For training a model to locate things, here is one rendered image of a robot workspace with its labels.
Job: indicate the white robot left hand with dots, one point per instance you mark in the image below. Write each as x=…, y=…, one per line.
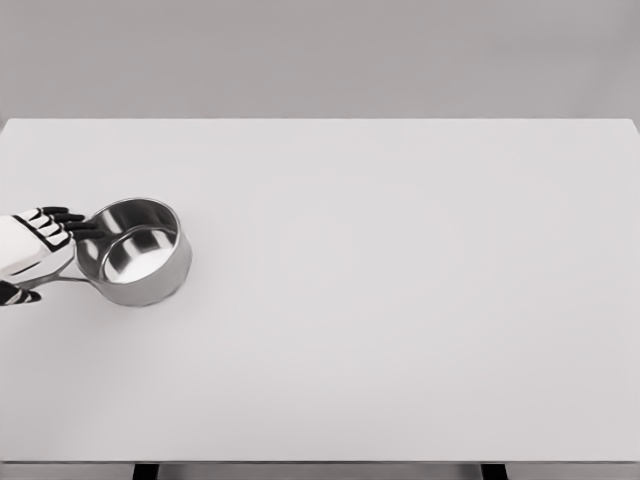
x=20, y=247

